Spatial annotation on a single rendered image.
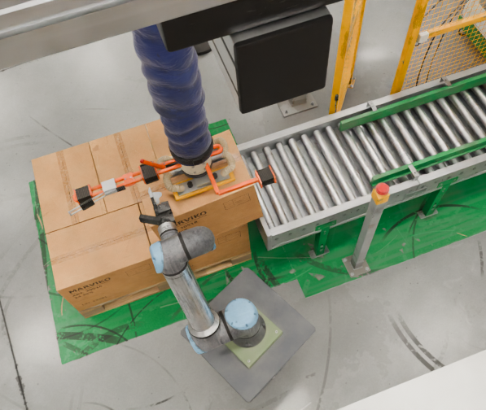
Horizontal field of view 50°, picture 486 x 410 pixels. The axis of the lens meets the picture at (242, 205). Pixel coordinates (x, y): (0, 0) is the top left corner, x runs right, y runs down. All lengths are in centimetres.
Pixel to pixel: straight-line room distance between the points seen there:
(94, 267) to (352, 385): 173
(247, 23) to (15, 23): 20
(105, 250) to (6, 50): 286
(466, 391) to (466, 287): 364
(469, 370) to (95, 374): 349
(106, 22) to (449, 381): 37
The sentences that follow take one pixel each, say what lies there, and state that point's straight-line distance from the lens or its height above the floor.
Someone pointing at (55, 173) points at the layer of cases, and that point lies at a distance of 368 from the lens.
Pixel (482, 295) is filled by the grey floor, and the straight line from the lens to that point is 385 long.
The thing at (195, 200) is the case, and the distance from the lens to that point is 282.
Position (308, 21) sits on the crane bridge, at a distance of 52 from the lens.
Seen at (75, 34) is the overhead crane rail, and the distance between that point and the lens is 46.
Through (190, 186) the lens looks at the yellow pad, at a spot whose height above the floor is 103.
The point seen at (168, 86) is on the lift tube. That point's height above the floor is 179.
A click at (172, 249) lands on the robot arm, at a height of 159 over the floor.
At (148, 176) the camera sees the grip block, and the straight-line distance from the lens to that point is 274.
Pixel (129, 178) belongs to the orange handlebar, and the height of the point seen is 114.
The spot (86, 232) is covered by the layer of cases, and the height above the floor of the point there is 54.
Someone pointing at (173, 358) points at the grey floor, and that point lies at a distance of 354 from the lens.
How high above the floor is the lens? 340
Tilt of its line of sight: 61 degrees down
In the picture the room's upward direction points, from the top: 7 degrees counter-clockwise
